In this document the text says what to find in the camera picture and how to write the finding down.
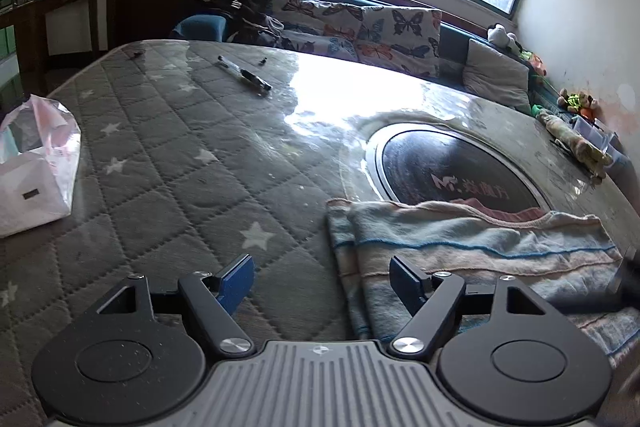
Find blue striped knit garment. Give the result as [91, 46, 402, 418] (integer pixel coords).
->
[326, 198, 623, 343]

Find rolled floral cloth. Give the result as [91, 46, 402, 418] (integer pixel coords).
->
[535, 108, 613, 181]

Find round induction cooktop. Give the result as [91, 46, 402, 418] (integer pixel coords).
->
[364, 124, 550, 213]

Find clear plastic storage box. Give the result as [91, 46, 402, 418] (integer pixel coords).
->
[573, 116, 626, 167]

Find grey star quilted table cover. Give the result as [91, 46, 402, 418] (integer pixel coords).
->
[1, 40, 639, 426]

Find colourful plush toys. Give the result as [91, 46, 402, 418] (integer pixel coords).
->
[556, 89, 599, 124]

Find grey plain pillow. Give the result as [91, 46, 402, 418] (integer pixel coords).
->
[462, 39, 530, 115]

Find black pen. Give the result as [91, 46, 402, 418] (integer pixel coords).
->
[217, 55, 272, 94]

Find blue sofa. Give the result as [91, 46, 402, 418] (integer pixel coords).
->
[171, 0, 541, 116]

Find large butterfly pillow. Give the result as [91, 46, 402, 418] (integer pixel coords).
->
[355, 6, 442, 79]

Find white plush toy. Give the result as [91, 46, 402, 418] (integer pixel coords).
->
[487, 23, 523, 55]

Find long butterfly cushion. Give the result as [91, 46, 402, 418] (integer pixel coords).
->
[271, 0, 363, 62]

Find black bag on sofa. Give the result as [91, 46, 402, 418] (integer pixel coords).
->
[202, 0, 284, 48]

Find dark wooden cabinet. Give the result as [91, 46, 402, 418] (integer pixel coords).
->
[1, 0, 101, 112]

